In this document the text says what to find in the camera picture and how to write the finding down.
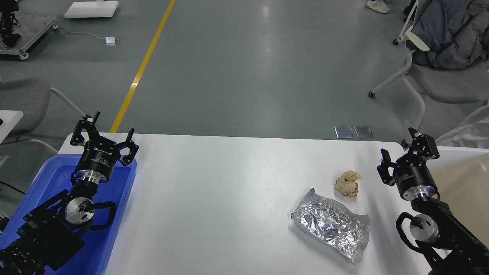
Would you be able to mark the grey chair at left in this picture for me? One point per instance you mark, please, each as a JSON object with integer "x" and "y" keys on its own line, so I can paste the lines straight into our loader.
{"x": 32, "y": 97}

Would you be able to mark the white foam board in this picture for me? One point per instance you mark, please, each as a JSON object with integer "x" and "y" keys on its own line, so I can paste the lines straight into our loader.
{"x": 92, "y": 9}

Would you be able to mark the dark grey jacket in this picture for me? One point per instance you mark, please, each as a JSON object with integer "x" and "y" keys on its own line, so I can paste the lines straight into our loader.
{"x": 456, "y": 32}

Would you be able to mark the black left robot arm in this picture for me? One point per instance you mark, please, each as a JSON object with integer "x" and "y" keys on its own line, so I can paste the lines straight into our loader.
{"x": 52, "y": 232}

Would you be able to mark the metal wheeled cart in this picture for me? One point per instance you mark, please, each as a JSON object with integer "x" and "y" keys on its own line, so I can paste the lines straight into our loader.
{"x": 31, "y": 29}

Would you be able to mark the metal floor plate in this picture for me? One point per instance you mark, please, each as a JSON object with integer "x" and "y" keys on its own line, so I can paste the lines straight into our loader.
{"x": 343, "y": 132}
{"x": 363, "y": 131}

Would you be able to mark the white sneaker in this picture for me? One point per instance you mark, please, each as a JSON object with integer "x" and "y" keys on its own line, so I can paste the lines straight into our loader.
{"x": 378, "y": 6}

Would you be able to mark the left metal floor plate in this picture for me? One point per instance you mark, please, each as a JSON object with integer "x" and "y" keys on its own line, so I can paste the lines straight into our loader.
{"x": 343, "y": 132}

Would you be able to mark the white plastic bin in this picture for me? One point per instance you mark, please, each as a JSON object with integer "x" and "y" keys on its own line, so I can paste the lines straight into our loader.
{"x": 462, "y": 177}

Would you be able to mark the black equipment on cart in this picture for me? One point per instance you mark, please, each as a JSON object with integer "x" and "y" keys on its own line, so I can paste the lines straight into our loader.
{"x": 8, "y": 9}

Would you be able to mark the silver foil bag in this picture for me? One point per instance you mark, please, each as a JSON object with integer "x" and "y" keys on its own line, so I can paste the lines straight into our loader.
{"x": 330, "y": 222}

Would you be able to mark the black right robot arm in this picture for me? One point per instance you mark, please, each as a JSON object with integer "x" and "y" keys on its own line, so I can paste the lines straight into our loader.
{"x": 446, "y": 244}

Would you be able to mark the white frame grey chair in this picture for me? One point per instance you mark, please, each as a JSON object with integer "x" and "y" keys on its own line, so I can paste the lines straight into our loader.
{"x": 442, "y": 85}

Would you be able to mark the crumpled beige paper ball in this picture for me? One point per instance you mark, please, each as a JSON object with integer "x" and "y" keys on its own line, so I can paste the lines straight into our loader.
{"x": 347, "y": 184}

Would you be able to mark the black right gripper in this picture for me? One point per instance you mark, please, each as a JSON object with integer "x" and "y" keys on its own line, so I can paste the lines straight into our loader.
{"x": 412, "y": 177}

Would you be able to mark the white floor power box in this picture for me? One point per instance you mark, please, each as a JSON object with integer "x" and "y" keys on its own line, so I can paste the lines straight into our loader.
{"x": 110, "y": 41}

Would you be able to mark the right metal floor plate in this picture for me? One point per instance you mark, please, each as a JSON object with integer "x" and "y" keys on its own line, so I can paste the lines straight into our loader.
{"x": 363, "y": 131}

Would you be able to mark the white side table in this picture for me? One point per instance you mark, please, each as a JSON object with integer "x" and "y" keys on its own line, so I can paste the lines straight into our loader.
{"x": 10, "y": 120}

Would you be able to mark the white cloth at right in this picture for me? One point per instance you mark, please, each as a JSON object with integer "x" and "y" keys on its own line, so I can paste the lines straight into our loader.
{"x": 472, "y": 132}

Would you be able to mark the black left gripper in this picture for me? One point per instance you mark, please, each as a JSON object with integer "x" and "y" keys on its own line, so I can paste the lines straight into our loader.
{"x": 101, "y": 155}

